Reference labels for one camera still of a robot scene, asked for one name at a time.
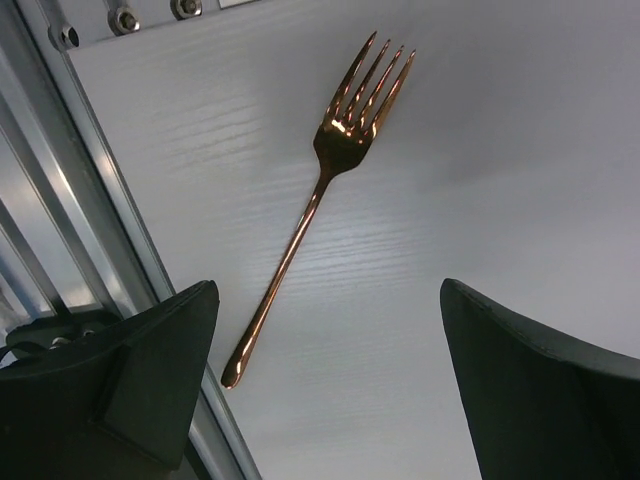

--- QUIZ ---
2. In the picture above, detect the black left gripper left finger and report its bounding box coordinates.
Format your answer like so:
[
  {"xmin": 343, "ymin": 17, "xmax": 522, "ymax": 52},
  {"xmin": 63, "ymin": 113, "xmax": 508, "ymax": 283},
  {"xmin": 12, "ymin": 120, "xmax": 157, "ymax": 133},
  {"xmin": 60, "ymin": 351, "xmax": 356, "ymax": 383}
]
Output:
[{"xmin": 1, "ymin": 280, "xmax": 219, "ymax": 479}]

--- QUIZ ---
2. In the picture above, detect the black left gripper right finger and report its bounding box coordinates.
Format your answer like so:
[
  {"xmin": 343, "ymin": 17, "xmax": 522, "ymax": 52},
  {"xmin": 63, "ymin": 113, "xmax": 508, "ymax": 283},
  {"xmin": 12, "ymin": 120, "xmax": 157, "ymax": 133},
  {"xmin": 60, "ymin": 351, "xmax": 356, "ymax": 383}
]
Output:
[{"xmin": 440, "ymin": 279, "xmax": 639, "ymax": 479}]

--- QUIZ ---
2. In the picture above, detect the copper fork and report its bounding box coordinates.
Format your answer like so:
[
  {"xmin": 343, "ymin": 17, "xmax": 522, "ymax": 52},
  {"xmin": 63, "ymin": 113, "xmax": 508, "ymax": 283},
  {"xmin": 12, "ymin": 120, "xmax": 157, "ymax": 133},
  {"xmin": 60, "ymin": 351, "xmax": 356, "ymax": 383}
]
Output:
[{"xmin": 220, "ymin": 34, "xmax": 416, "ymax": 390}]

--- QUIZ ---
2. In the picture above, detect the aluminium frame post left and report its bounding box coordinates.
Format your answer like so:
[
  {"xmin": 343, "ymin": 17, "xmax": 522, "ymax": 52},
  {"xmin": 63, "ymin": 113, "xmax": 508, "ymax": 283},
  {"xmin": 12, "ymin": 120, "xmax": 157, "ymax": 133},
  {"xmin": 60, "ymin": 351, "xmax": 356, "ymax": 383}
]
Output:
[{"xmin": 1, "ymin": 1, "xmax": 259, "ymax": 479}]

